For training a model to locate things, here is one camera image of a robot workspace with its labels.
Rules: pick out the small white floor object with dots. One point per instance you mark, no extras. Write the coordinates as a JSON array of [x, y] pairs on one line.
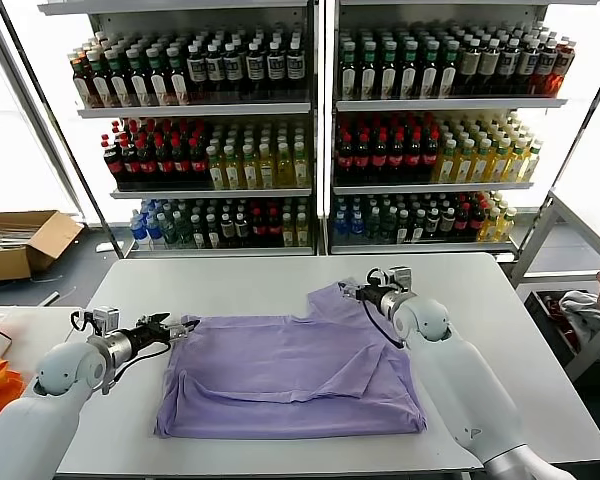
[[505, 256]]

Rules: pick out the black storage bin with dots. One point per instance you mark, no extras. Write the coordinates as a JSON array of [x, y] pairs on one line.
[[540, 317]]

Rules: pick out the dark bottle beige label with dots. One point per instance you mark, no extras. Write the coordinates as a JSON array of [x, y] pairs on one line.
[[487, 63], [469, 63]]

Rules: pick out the grey white crumpled cloth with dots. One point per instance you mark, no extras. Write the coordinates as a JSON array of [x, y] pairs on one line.
[[582, 312]]

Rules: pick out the brown tea bottle green cap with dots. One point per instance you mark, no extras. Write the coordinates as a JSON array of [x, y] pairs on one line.
[[349, 70], [409, 70], [100, 78], [389, 70], [369, 70], [179, 75], [119, 78], [159, 75], [139, 75], [429, 70], [448, 68]]

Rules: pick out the cola bottle red cap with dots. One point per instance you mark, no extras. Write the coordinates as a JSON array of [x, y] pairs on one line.
[[181, 165], [345, 158], [362, 158], [147, 165], [130, 165], [164, 165], [477, 215], [430, 155], [199, 163], [462, 218], [380, 158], [275, 225], [114, 165], [397, 157], [414, 157], [260, 225]]

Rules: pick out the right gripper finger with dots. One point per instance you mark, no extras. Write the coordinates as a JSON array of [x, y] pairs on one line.
[[350, 295], [349, 287]]

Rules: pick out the reddish tea bottle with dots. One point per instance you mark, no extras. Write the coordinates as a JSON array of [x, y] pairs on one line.
[[562, 63], [82, 80]]

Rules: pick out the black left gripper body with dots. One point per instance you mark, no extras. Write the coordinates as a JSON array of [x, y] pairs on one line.
[[152, 339]]

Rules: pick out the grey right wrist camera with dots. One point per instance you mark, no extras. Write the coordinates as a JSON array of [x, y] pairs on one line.
[[401, 277]]

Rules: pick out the grey metal rack frame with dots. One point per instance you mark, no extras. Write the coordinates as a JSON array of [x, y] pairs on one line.
[[532, 242]]

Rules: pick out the red crumpled garment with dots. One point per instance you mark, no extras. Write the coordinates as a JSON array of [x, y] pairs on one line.
[[554, 304]]

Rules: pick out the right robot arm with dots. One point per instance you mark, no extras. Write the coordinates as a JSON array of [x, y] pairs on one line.
[[455, 360]]

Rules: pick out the open cardboard box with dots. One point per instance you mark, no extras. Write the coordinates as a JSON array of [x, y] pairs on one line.
[[10, 260]]

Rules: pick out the purple printed T-shirt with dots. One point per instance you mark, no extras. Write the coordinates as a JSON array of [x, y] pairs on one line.
[[280, 370]]

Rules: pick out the yellow juice bottle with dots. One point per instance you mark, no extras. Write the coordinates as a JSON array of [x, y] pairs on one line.
[[234, 170], [266, 170], [250, 170], [465, 163], [531, 160], [217, 170], [490, 225], [301, 168], [515, 162], [284, 168], [498, 162], [447, 163], [481, 163], [302, 229], [505, 223], [289, 230]]

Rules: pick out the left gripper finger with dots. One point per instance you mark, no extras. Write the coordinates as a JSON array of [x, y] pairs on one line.
[[178, 333], [152, 320]]

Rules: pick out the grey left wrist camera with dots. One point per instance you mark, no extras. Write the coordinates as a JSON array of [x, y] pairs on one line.
[[106, 320]]

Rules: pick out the dark bottle blue white label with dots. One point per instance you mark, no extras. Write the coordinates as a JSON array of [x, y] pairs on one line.
[[276, 65], [198, 68], [256, 65], [216, 68], [235, 68], [544, 65], [526, 63], [507, 63], [295, 65]]

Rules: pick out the short metal strip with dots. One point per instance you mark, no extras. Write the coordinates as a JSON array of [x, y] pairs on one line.
[[50, 297]]

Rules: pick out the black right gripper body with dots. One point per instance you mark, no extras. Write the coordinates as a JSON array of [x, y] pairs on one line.
[[371, 294]]

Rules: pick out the green drink bottle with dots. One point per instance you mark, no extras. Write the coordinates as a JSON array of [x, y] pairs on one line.
[[170, 228], [184, 228], [373, 223], [389, 223]]

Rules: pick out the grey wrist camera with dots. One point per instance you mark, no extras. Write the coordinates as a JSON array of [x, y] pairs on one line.
[[401, 277], [106, 320]]

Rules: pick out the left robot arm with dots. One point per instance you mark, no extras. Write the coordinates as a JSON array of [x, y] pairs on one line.
[[55, 375]]

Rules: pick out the grey metal shelving unit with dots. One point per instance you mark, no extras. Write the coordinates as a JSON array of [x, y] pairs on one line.
[[450, 104], [195, 111]]

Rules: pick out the blue water bottle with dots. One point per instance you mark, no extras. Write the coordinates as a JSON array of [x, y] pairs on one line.
[[137, 229], [356, 225], [153, 228], [341, 224]]

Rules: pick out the white plastic strips bundle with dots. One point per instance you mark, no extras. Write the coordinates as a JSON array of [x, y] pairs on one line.
[[10, 237]]

